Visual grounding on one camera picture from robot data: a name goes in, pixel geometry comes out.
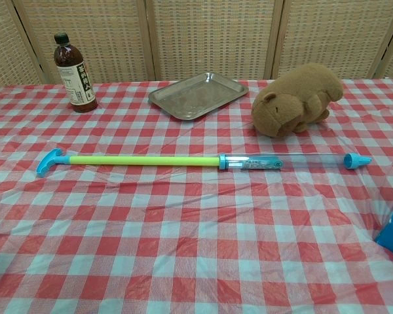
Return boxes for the green and blue water pump toy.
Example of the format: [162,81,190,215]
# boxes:
[36,148,222,178]

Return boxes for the stainless steel tray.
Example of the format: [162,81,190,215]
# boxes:
[148,72,250,121]

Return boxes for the red white checkered tablecloth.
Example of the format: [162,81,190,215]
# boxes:
[0,77,393,314]

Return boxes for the brown capybara plush toy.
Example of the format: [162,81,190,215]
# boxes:
[251,63,345,138]

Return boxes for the bamboo folding screen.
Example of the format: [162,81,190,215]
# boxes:
[0,0,393,94]

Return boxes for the brown sauce bottle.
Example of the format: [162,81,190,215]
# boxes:
[54,31,99,114]

